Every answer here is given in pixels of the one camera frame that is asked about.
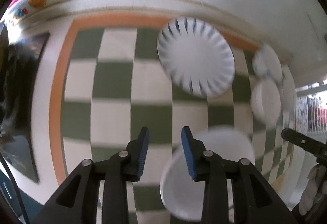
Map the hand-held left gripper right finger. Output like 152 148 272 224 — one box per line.
181 126 298 224

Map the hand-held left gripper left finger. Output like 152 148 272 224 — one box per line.
33 126 150 224

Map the green and white checkered tablecloth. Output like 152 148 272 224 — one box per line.
48 13 297 224

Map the patterned glass sliding door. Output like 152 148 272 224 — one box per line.
295 81 327 135

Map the dark steel wok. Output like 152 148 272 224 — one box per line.
0 44 22 137

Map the white bowl with blue rim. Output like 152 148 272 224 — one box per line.
160 127 256 222

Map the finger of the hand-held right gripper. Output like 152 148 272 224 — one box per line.
280 128 327 163

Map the colourful letter wall sticker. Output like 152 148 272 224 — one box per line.
10 8 30 25

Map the white bowl with floral print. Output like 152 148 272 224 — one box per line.
252 44 283 81

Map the black gas cooktop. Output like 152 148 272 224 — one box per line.
0 32 50 183

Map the person's right hand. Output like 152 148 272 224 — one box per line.
298 164 326 217

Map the white plate with blue stripes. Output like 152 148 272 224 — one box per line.
157 16 235 98

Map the blue base cabinet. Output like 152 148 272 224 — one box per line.
0 163 43 224

